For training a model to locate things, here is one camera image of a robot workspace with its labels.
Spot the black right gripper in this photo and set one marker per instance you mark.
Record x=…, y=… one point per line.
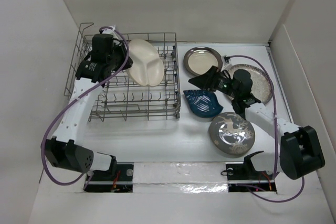
x=208, y=80

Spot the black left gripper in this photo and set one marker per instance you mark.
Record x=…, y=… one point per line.
x=118, y=46

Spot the blue leaf-shaped dish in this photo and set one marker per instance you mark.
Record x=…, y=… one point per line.
x=203, y=103

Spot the cream divided plate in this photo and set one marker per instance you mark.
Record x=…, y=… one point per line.
x=147, y=68

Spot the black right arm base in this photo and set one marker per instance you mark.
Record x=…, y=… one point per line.
x=242, y=179

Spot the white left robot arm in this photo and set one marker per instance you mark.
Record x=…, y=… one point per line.
x=64, y=149

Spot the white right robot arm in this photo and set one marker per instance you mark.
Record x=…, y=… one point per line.
x=297, y=149

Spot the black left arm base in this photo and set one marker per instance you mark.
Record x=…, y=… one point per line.
x=121, y=181

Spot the speckled beige round plate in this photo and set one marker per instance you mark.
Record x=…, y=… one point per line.
x=261, y=88

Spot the grey plate with gold tree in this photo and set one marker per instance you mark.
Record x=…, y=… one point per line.
x=232, y=134

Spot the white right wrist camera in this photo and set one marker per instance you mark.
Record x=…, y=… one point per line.
x=227, y=64

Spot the grey wire dish rack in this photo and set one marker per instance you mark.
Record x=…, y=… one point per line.
x=121, y=97

